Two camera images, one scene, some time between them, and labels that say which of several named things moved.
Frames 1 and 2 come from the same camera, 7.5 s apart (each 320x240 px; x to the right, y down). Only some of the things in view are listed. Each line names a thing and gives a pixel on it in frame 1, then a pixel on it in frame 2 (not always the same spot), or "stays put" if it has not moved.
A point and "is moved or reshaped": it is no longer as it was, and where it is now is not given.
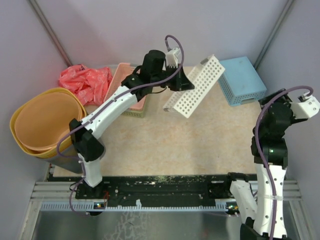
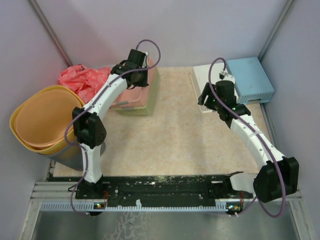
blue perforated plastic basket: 241,83 is moved or reshaped
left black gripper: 181,82 -> 143,83
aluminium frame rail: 54,191 stays put
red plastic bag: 91,85 stays put
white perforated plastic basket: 203,76 is moved or reshaped
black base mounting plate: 153,191 stays put
